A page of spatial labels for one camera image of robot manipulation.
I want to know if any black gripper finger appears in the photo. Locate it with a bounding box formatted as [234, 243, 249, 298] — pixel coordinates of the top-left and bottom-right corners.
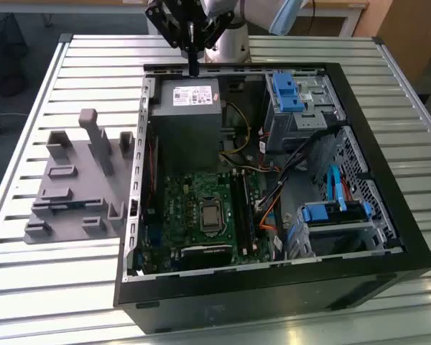
[144, 0, 195, 77]
[193, 9, 235, 77]

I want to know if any blue RAM stick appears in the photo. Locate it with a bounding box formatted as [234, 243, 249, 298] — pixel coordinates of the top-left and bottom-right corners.
[48, 201, 87, 211]

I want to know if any blue plastic drive latch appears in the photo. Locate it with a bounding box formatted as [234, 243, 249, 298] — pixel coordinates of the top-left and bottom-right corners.
[272, 73, 306, 112]

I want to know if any grey power supply unit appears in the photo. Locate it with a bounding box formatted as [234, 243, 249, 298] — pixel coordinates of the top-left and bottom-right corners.
[149, 78, 223, 173]

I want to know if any metal drive cage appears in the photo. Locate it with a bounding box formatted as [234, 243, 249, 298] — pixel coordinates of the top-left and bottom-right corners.
[265, 71, 348, 154]

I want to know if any black mesh waste bin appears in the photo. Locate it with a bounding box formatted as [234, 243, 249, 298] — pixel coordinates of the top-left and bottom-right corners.
[0, 12, 29, 98]

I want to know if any green motherboard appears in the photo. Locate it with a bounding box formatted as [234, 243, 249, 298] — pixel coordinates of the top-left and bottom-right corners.
[136, 170, 274, 274]

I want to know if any CPU socket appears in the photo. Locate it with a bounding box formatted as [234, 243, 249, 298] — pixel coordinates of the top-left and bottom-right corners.
[196, 195, 226, 236]

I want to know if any grey parts rack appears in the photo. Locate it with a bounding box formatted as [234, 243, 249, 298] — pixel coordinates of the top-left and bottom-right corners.
[23, 107, 136, 245]

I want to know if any silver CPU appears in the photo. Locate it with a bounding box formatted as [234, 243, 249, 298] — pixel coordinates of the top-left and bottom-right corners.
[200, 204, 221, 227]

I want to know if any wooden cabinet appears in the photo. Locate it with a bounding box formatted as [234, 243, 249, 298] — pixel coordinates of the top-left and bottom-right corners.
[375, 0, 431, 86]

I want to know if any hard disk in blue carrier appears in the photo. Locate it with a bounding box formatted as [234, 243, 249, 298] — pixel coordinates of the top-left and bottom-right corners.
[300, 201, 373, 227]

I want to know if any black graphics card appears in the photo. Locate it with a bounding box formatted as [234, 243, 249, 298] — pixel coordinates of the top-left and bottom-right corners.
[179, 244, 234, 270]

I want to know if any metal disk bay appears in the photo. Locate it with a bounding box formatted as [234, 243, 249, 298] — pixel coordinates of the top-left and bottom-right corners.
[285, 204, 398, 258]

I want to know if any black PC case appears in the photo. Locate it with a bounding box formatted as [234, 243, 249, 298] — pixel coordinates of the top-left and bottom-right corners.
[113, 61, 431, 334]

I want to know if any yellow wire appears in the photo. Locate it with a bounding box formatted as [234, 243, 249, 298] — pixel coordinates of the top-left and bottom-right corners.
[218, 102, 252, 156]

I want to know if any white frame desk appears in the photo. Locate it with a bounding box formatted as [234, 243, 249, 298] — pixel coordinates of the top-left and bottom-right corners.
[294, 0, 369, 37]

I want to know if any red wire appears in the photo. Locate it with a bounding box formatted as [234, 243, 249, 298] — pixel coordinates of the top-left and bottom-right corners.
[145, 138, 157, 213]

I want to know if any black wire bundle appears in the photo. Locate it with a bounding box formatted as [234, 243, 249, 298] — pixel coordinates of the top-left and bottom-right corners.
[256, 125, 342, 211]

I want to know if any blue flat data wire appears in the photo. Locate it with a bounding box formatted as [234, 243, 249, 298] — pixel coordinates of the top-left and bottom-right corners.
[328, 164, 348, 211]

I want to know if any orange wire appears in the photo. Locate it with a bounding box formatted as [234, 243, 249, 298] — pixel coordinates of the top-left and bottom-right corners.
[259, 204, 279, 231]

